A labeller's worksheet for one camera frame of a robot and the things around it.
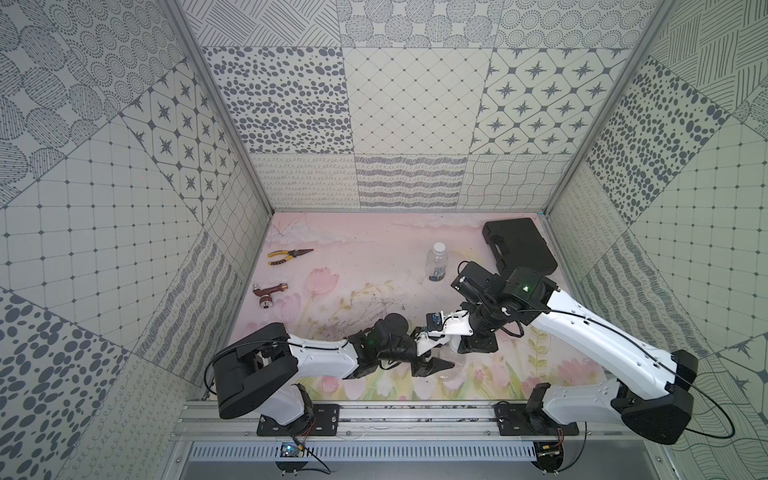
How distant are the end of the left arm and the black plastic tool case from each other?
1.60 ft

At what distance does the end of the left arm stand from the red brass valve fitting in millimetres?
402

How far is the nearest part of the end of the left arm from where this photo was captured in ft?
2.07

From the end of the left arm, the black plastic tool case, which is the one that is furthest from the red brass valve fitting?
the black plastic tool case

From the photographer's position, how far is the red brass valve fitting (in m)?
0.95

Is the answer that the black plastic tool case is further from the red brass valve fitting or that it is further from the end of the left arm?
the red brass valve fitting

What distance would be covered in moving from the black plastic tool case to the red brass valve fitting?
0.76m

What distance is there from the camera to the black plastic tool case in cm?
101
